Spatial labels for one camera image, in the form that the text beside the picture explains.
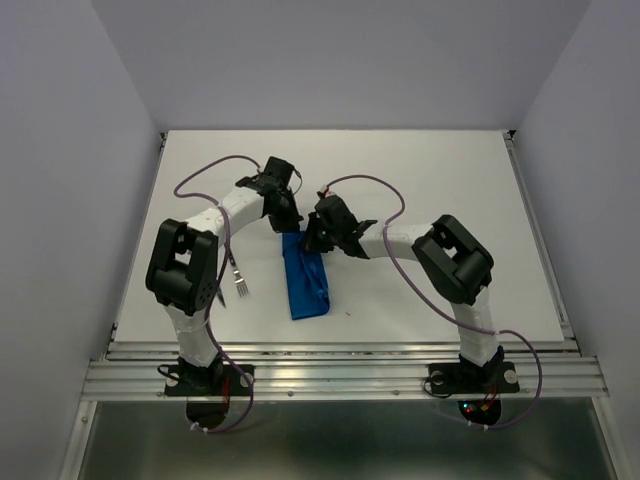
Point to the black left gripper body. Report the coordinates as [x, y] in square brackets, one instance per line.
[285, 218]

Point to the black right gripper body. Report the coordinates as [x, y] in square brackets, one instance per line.
[318, 238]

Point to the blue satin napkin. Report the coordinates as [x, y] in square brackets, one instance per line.
[306, 280]

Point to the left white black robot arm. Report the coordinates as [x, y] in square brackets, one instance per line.
[183, 272]

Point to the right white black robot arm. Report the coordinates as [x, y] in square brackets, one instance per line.
[456, 264]

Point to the silver fork black handle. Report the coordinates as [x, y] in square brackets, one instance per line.
[239, 280]

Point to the silver knife black handle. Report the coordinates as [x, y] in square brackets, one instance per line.
[220, 296]

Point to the aluminium frame rail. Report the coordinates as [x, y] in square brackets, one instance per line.
[357, 410]

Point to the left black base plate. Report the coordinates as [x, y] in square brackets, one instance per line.
[230, 384]

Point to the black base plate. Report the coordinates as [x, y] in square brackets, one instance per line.
[230, 384]
[469, 379]

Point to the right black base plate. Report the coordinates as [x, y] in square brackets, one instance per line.
[469, 379]

